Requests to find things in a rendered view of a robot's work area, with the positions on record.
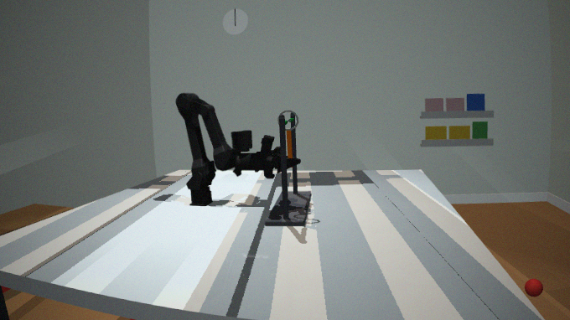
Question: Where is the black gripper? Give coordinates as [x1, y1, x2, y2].
[251, 147, 301, 179]

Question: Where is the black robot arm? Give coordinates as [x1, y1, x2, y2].
[175, 93, 274, 206]

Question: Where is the orange handle with grey ring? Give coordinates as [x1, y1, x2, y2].
[279, 110, 298, 158]

